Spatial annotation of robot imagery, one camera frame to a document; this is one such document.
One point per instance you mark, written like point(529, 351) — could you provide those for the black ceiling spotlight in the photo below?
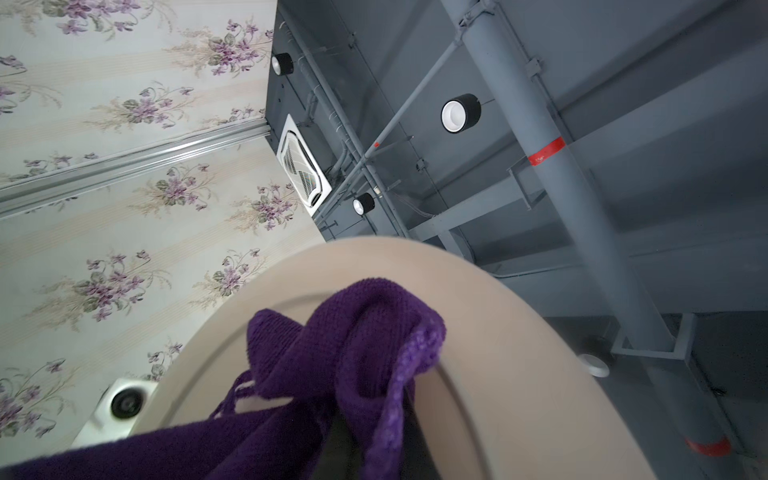
point(460, 113)

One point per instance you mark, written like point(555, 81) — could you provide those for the yellow striped round plate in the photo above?
point(508, 400)

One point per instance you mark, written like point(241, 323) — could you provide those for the white ceiling air vent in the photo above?
point(299, 163)

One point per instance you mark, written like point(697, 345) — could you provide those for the purple knitted cloth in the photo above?
point(329, 399)

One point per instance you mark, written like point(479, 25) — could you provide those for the grey ceiling pipe red bands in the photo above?
point(482, 26)

